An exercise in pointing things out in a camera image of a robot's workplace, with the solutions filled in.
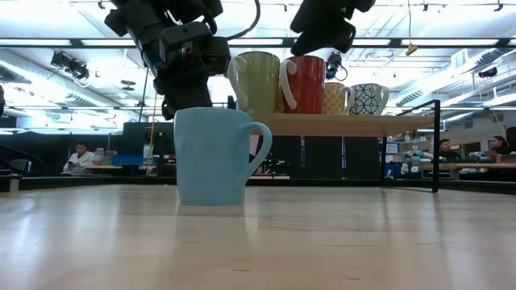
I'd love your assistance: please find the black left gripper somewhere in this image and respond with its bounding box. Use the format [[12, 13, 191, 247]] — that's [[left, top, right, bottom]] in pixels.
[[152, 35, 233, 122]]

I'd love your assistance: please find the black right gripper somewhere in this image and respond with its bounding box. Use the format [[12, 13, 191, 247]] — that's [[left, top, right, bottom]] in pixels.
[[289, 0, 377, 58]]

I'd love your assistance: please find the red mug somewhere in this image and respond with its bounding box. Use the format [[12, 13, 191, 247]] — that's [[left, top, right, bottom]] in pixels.
[[279, 55, 327, 115]]

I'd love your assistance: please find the light blue mug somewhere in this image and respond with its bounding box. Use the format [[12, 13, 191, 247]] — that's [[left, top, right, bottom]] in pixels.
[[173, 106, 273, 207]]

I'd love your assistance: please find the yellow patterned mug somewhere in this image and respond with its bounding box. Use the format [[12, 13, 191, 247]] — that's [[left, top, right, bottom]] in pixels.
[[322, 81, 356, 116]]

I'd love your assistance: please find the light green mug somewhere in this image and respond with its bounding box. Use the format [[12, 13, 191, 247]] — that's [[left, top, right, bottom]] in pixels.
[[227, 51, 282, 114]]

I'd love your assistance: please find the blue storage bin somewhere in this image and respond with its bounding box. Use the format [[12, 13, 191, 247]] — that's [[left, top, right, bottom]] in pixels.
[[111, 154, 145, 167]]

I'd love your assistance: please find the wooden shelf with black legs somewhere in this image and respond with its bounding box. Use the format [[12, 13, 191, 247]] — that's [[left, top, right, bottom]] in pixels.
[[248, 99, 441, 194]]

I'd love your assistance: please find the person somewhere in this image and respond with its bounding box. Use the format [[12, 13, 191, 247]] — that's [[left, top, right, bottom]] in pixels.
[[488, 135, 511, 156], [62, 141, 96, 176], [438, 139, 464, 163]]

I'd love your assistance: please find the dark background cabinet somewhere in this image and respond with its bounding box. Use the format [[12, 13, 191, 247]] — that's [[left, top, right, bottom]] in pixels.
[[289, 136, 382, 180]]

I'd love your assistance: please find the wooden background table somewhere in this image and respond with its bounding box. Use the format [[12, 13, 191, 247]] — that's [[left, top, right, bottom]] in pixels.
[[418, 162, 516, 172]]

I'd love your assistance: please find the black hanging ceiling camera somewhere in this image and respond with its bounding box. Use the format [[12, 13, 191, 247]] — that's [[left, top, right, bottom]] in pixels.
[[325, 51, 348, 81]]

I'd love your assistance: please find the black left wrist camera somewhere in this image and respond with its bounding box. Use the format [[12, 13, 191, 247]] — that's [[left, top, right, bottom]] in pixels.
[[158, 21, 213, 57]]

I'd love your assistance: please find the yellow hanging cord plug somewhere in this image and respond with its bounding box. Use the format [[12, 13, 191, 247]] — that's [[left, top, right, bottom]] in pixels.
[[405, 0, 418, 56]]

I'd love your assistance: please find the black metal rig frame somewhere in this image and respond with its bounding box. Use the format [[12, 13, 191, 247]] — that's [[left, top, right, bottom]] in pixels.
[[0, 172, 516, 197]]

